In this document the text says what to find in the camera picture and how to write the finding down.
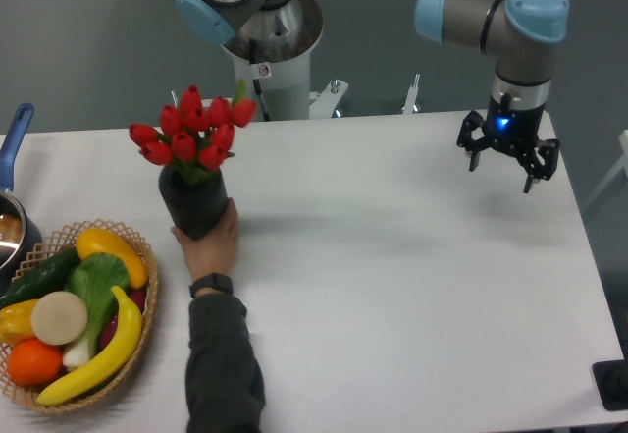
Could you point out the yellow banana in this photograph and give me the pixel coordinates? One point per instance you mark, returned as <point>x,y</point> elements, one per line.
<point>105,364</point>

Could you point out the forearm in dark sleeve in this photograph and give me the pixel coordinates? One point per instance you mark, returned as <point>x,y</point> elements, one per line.
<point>224,385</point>

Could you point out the beige round disc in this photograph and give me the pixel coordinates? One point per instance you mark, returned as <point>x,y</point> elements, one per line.
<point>58,318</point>

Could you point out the person's hand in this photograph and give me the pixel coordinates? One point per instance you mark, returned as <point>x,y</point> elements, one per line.
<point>216,251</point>

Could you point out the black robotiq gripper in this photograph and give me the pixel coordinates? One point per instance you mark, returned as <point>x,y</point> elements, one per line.
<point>510,129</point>

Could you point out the purple eggplant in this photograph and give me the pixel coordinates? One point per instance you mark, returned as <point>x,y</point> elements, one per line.
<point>138,297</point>

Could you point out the orange fruit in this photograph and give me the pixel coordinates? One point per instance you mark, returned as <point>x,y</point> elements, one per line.
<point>32,362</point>

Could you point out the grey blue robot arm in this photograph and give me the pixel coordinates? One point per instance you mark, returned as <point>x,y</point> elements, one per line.
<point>523,36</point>

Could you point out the woven wicker basket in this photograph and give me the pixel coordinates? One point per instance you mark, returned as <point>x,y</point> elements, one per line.
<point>58,241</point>

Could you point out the black device at edge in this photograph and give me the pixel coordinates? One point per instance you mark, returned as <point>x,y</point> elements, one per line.
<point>611,381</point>

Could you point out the yellow bell pepper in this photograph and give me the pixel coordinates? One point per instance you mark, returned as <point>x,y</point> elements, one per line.
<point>15,322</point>

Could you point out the green bok choy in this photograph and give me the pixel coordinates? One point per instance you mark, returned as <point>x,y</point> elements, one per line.
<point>92,281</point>

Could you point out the red tulip bouquet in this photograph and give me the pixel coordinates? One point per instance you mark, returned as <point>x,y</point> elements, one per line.
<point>192,140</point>

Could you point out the blue handled steel pot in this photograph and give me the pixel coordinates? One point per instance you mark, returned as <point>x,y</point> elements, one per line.
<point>19,234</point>

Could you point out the dark grey ribbed vase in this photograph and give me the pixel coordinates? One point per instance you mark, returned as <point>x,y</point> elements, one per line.
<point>194,210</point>

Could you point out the yellow squash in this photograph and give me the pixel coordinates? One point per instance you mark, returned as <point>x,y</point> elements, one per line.
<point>98,240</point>

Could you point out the green cucumber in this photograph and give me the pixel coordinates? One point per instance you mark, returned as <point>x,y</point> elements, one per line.
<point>48,276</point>

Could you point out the white frame at right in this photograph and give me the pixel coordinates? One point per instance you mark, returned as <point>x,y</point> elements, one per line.
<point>610,183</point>

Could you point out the black wrist watch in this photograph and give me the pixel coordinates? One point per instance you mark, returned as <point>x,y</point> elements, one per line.
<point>215,281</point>

